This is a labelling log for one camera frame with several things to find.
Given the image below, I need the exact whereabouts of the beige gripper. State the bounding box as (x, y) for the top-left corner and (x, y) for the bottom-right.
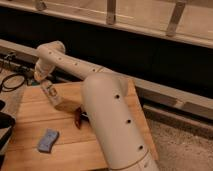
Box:
(40, 80), (62, 106)

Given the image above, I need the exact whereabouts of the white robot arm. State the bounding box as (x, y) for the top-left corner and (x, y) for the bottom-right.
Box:
(34, 41), (159, 171)

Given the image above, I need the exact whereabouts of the black object at left edge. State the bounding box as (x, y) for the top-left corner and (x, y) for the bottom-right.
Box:
(0, 100), (16, 168)

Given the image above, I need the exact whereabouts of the blue sponge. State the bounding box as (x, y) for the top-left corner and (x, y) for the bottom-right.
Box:
(37, 129), (59, 153)

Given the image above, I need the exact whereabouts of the wooden board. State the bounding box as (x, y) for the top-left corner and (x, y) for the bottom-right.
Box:
(1, 82), (159, 171)

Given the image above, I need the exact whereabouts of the black cable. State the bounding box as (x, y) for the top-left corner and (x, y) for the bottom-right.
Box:
(0, 53), (34, 94)

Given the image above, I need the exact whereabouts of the metal rail bracket left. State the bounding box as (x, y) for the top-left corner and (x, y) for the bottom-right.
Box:
(35, 0), (47, 11)

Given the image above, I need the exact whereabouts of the metal rail bracket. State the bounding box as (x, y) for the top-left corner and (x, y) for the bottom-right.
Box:
(106, 0), (116, 25)
(166, 0), (187, 37)
(35, 0), (47, 11)

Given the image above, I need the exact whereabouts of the metal rail bracket right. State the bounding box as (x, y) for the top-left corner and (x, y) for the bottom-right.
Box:
(166, 0), (187, 37)

